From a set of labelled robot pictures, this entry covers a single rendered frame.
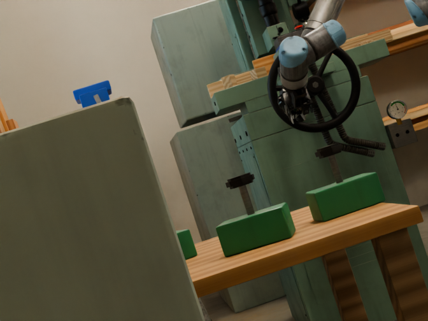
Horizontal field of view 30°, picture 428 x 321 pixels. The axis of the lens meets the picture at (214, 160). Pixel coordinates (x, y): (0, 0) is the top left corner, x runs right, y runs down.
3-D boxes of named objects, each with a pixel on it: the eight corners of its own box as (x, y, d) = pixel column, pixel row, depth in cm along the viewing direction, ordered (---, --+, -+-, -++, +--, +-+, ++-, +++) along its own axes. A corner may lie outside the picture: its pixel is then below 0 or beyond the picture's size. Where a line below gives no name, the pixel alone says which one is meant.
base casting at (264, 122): (249, 141, 263) (241, 115, 263) (236, 148, 320) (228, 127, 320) (377, 100, 265) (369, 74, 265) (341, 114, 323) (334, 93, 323)
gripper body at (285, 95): (288, 121, 229) (287, 98, 219) (278, 99, 234) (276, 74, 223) (313, 113, 230) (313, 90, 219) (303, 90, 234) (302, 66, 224)
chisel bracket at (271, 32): (274, 50, 276) (266, 27, 276) (269, 57, 290) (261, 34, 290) (293, 44, 276) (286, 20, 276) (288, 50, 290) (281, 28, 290)
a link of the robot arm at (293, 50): (316, 46, 208) (290, 62, 206) (316, 71, 217) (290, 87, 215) (298, 27, 211) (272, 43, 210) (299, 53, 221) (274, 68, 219)
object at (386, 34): (232, 90, 279) (228, 79, 279) (232, 91, 281) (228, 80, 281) (393, 39, 282) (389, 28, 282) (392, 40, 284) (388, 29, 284)
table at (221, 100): (220, 107, 253) (214, 89, 253) (214, 115, 284) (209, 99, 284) (399, 49, 257) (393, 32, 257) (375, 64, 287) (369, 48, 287)
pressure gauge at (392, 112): (393, 127, 259) (385, 102, 259) (390, 127, 263) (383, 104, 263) (411, 120, 259) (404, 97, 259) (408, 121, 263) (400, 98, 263)
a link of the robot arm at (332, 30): (323, 23, 224) (292, 43, 221) (337, 14, 213) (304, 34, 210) (338, 48, 224) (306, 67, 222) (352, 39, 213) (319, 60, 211)
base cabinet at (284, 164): (316, 347, 262) (249, 141, 262) (290, 317, 320) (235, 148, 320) (444, 303, 264) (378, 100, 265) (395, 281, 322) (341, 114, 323)
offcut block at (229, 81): (233, 86, 265) (229, 74, 265) (225, 90, 266) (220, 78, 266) (237, 86, 268) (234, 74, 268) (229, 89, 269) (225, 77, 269)
